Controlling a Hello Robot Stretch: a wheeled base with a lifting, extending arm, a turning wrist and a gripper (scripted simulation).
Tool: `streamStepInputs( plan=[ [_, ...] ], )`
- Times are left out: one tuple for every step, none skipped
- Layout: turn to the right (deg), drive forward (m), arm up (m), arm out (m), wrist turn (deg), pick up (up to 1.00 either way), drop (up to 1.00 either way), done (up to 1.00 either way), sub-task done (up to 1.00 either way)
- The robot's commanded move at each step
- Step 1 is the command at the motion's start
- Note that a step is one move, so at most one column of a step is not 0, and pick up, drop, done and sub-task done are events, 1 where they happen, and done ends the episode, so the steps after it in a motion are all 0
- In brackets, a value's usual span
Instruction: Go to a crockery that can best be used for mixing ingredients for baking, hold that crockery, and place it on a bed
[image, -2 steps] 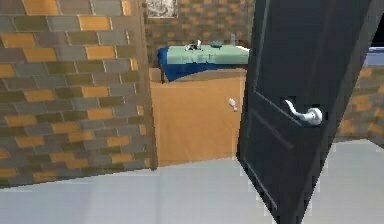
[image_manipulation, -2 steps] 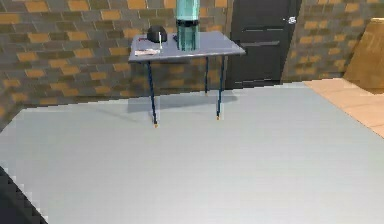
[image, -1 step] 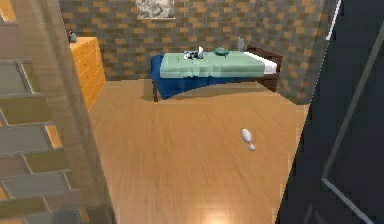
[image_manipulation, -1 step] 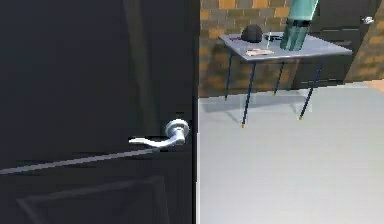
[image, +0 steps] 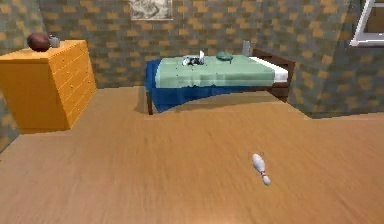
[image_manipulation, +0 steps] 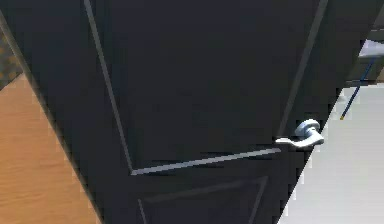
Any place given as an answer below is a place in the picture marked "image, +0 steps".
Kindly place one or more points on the green bowl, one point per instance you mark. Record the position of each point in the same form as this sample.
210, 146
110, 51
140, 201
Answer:
224, 56

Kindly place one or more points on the orange chest of drawers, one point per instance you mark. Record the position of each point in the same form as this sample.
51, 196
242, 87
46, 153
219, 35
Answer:
46, 90

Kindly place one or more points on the grey mug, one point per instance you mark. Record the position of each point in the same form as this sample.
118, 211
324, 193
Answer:
54, 41

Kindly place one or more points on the white framed window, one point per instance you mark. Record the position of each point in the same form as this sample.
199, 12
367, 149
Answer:
366, 25

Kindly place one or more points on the black and white laptop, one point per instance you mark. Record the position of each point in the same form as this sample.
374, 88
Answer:
193, 60

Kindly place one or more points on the brown ball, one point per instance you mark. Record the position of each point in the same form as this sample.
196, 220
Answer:
38, 41

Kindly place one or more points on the bed with green blanket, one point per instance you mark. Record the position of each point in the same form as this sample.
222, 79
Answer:
213, 75

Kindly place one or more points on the framed grey picture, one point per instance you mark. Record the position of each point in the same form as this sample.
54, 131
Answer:
151, 9

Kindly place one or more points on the white bowling pin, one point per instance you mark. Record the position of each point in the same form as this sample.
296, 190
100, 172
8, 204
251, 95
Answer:
260, 168

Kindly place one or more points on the grey pillow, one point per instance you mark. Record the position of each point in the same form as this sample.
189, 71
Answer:
246, 48

